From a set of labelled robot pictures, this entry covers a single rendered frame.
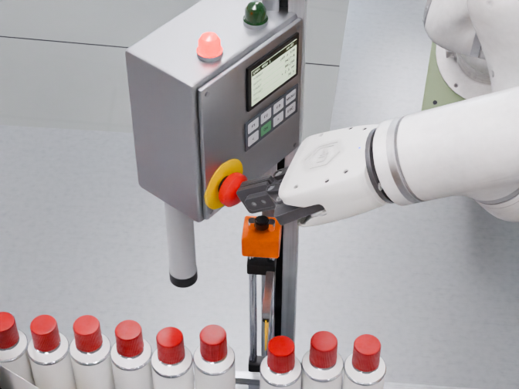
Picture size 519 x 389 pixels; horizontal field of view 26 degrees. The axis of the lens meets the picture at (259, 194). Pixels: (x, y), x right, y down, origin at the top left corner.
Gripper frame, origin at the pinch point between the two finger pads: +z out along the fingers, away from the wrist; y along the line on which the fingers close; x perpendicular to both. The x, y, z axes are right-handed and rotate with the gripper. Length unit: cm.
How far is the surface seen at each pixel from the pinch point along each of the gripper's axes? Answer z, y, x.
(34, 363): 38.6, 7.6, 11.7
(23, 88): 178, -153, 43
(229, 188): 2.6, 0.5, -1.9
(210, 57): -2.5, -2.2, -15.6
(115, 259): 55, -29, 25
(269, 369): 14.0, -0.1, 25.1
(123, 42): 162, -185, 53
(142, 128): 9.0, -0.8, -10.9
